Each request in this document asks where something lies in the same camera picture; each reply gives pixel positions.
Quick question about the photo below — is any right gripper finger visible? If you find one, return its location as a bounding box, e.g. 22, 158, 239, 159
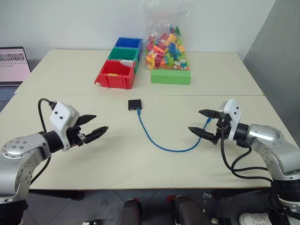
198, 108, 221, 119
187, 126, 215, 142

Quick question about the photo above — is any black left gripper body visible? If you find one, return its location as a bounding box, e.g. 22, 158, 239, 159
67, 125, 86, 148

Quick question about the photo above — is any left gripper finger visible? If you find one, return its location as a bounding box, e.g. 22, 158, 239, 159
77, 114, 98, 128
83, 126, 109, 144

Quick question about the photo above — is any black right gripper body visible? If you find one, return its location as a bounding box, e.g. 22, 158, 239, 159
212, 116, 232, 146

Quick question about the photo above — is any small black adapter box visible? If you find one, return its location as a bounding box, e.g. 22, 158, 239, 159
127, 99, 143, 112

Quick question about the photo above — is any red plastic bin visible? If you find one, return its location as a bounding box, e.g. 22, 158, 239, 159
94, 60, 136, 90

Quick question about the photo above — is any green rectangular block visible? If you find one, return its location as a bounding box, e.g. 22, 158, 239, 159
150, 68, 192, 86

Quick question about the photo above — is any black table leg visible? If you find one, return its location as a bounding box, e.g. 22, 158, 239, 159
211, 188, 274, 201

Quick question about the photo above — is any white paper slip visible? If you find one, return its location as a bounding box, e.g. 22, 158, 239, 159
120, 59, 135, 69

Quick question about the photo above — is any green plastic bin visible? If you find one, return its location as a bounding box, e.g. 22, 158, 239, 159
108, 47, 142, 71

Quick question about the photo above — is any clear bag of colourful blocks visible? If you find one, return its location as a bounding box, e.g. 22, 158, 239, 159
142, 0, 195, 71

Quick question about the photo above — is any dark rounded shape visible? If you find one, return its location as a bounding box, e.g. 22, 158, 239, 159
121, 198, 143, 225
172, 195, 212, 225

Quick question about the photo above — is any blue plastic bin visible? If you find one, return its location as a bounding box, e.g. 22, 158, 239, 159
115, 37, 143, 52

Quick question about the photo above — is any grey laptop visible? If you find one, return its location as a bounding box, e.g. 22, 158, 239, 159
0, 46, 32, 113

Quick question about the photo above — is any white shoe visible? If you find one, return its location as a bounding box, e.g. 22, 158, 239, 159
238, 211, 273, 225

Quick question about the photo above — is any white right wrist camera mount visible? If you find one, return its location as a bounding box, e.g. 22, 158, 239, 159
218, 98, 242, 142

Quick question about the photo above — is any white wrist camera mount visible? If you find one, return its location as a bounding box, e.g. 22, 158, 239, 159
48, 102, 81, 152
218, 98, 242, 142

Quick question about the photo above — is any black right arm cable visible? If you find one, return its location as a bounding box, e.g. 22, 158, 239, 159
219, 127, 278, 186

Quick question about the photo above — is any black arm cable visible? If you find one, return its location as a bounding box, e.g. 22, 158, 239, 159
219, 127, 278, 186
30, 98, 58, 185

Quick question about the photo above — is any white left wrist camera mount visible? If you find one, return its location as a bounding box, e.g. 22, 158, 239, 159
48, 102, 81, 152

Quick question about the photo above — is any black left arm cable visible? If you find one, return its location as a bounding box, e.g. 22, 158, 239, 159
30, 98, 58, 185

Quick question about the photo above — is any blue Ethernet cable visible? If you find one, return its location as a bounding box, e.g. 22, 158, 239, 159
136, 107, 213, 152

